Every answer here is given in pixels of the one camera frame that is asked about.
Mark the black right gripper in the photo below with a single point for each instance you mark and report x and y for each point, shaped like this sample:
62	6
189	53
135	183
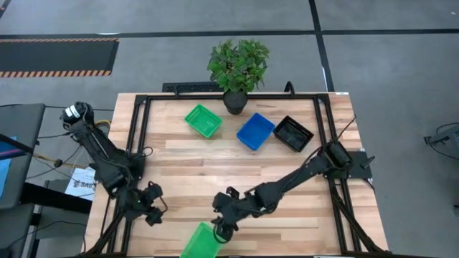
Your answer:
229	206

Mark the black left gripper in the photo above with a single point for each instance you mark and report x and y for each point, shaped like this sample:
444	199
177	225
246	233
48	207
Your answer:
136	204

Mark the green slotted plastic basket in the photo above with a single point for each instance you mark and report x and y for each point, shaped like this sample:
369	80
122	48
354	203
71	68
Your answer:
199	245
203	120

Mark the blue slotted plastic basket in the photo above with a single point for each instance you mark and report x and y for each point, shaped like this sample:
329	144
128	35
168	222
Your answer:
255	132

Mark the black slotted plastic basket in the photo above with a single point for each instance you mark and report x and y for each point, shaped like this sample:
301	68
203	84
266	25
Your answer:
293	134

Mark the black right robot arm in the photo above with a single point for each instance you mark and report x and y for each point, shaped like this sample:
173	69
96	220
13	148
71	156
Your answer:
287	184

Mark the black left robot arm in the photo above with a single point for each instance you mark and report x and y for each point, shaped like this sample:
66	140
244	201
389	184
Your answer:
97	147

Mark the white printed paper sheet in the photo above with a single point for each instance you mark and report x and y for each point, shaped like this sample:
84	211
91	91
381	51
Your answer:
81	184

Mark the black perforated panel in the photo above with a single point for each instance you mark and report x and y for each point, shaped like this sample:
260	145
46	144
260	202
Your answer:
190	87

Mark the blue sheet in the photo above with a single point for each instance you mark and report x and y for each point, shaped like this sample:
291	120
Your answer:
4	168

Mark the dark grey side desk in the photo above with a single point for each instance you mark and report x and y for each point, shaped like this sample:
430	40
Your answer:
19	125

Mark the green potted plant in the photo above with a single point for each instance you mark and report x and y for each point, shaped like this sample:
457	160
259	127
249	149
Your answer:
237	68

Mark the black mat with orange stripes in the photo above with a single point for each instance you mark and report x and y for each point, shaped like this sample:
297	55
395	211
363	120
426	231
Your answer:
54	57

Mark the grey floor stand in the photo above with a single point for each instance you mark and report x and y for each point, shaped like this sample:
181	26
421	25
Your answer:
444	138

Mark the black aluminium table frame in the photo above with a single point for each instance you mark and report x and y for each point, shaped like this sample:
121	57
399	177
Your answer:
141	118

